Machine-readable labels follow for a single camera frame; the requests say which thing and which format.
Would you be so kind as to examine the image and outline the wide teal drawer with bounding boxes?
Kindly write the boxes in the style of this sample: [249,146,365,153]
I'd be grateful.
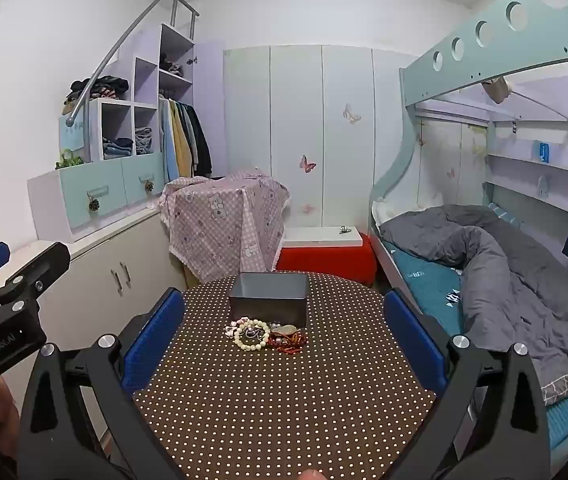
[59,162,128,231]

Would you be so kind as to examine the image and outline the white bead bracelet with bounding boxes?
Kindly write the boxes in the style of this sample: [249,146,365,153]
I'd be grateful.
[234,321,271,352]

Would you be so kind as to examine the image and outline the brown polka dot tablecloth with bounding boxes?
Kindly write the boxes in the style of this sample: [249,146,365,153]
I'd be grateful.
[131,274,439,480]

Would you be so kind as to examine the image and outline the folded blue jeans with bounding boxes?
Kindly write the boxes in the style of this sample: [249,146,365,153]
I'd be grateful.
[101,137,135,161]

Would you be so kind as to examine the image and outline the person's left hand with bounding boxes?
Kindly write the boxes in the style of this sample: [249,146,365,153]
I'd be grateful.
[0,375,21,461]

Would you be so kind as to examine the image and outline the dark hanging jackets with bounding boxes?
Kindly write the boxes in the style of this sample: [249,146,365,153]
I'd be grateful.
[184,104,213,177]

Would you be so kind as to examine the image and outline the white wardrobe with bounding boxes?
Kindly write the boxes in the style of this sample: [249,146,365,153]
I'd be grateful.
[223,45,422,231]

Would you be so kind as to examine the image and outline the grey metal handrail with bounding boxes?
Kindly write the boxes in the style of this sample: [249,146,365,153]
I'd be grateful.
[65,0,200,128]

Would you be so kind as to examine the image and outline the red bead bracelet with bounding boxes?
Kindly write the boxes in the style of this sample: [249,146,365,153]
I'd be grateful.
[268,332,307,356]

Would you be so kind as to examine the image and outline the pile of dark clothes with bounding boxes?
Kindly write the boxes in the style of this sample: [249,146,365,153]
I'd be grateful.
[66,75,130,102]

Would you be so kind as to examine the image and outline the teal bunk bed frame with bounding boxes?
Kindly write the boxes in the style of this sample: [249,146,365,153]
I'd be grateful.
[368,0,568,466]

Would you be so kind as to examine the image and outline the low white cabinet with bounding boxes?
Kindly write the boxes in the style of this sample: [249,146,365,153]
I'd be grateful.
[9,205,187,411]

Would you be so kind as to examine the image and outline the grey duvet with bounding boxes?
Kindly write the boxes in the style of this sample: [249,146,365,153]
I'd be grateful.
[380,205,568,404]

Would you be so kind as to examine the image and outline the light blue hanging garment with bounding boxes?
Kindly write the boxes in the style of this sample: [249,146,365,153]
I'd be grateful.
[159,98,180,184]

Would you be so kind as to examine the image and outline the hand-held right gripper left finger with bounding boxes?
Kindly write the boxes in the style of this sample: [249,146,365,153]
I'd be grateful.
[16,287,187,480]

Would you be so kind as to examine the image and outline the grey metal tin box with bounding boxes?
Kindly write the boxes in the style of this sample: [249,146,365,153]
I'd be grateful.
[228,272,311,329]

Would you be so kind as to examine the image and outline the small green plant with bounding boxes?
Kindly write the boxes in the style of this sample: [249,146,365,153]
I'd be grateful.
[55,149,85,170]

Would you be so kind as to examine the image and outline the narrow teal drawer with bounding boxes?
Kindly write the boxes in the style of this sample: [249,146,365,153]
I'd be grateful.
[121,152,165,206]

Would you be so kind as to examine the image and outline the white board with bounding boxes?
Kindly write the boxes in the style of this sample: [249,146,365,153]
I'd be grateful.
[284,226,363,248]

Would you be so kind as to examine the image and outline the red storage stool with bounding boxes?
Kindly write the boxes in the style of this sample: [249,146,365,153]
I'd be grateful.
[275,234,379,288]

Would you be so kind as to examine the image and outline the yellow hanging garment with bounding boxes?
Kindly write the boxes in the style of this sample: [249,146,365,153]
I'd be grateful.
[170,101,193,179]

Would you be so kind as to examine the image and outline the beige cloth bag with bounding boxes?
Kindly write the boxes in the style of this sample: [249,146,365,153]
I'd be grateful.
[484,76,512,105]

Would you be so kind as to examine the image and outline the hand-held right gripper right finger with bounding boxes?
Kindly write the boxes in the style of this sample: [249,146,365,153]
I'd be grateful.
[383,289,552,480]

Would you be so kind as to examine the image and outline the pink checked cloth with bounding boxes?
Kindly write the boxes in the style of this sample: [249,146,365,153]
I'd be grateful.
[158,170,292,284]

